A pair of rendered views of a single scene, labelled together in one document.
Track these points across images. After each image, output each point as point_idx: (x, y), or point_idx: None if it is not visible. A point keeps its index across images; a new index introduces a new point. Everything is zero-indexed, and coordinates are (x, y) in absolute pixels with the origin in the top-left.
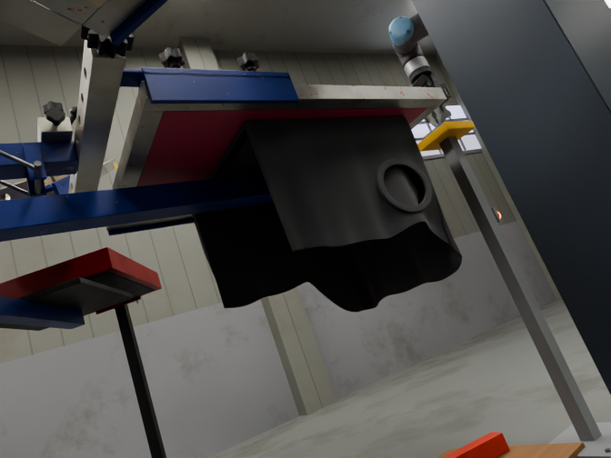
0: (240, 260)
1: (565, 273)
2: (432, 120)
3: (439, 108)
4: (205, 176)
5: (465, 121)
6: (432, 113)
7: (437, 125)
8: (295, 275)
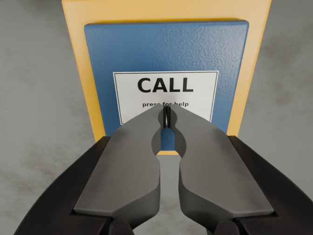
0: None
1: None
2: (196, 129)
3: (105, 148)
4: None
5: (91, 122)
6: (181, 164)
7: (122, 24)
8: None
